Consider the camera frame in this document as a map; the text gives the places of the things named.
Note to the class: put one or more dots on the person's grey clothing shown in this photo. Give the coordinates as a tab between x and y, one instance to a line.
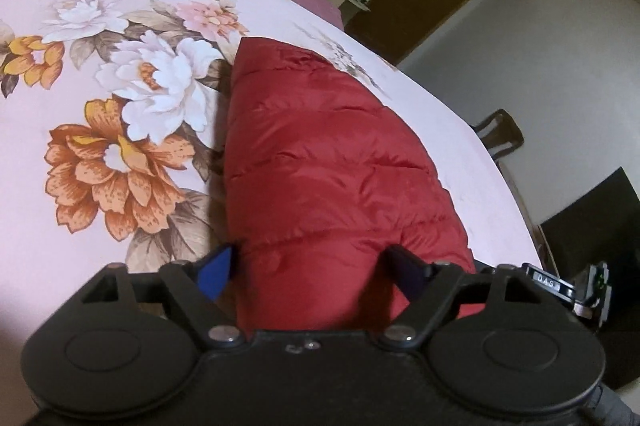
612	408

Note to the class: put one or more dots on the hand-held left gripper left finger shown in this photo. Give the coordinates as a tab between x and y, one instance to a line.
215	273

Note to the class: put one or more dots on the red puffer jacket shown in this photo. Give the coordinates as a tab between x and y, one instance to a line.
325	165

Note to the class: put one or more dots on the white floral bed sheet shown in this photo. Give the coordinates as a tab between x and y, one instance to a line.
125	80

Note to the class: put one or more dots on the dark wooden chair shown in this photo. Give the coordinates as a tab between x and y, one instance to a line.
500	133

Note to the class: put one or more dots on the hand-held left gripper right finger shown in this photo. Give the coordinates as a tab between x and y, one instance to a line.
407	276

